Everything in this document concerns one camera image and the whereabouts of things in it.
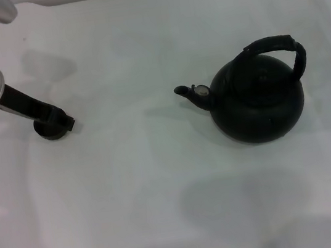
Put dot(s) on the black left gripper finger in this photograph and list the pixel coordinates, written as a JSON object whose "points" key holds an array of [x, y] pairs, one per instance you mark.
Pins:
{"points": [[65, 118]]}

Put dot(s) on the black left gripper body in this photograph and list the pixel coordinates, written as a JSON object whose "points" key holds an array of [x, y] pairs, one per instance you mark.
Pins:
{"points": [[25, 104]]}

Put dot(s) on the small black teacup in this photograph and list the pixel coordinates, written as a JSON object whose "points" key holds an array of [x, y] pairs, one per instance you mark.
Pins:
{"points": [[51, 133]]}

